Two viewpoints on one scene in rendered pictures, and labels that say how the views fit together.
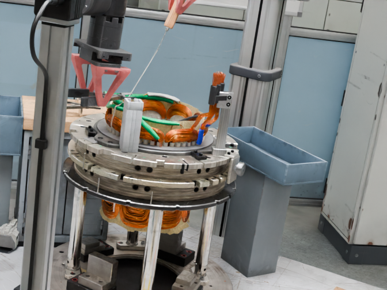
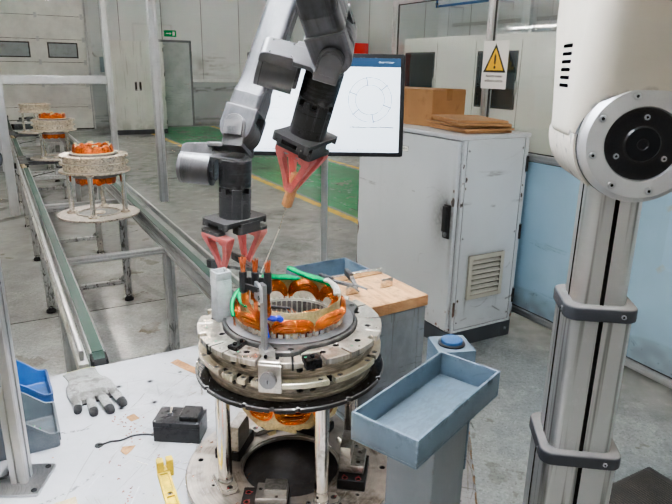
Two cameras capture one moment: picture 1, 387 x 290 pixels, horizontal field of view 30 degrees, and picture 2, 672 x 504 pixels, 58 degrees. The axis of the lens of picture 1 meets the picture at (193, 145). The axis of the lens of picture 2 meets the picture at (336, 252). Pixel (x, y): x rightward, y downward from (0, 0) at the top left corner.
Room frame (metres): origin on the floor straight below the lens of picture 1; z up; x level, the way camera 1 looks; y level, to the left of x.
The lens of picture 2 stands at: (1.12, -0.89, 1.52)
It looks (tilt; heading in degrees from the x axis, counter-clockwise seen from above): 17 degrees down; 74
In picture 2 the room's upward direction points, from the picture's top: 1 degrees clockwise
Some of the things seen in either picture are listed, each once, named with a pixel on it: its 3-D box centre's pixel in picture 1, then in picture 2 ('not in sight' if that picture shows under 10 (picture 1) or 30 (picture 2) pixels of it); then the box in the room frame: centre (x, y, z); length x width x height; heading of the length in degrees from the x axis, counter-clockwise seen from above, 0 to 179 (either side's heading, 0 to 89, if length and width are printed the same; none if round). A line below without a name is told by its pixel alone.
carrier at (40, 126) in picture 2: not in sight; (54, 138); (0.28, 4.37, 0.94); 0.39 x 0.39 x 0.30
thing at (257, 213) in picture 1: (258, 206); (425, 471); (1.48, -0.16, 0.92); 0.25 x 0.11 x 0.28; 35
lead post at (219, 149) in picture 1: (223, 123); (266, 319); (1.25, -0.05, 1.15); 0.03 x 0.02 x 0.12; 102
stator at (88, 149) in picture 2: not in sight; (94, 163); (0.78, 2.30, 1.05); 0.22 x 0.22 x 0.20
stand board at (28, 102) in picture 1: (69, 114); (364, 293); (1.51, 0.28, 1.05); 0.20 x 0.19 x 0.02; 106
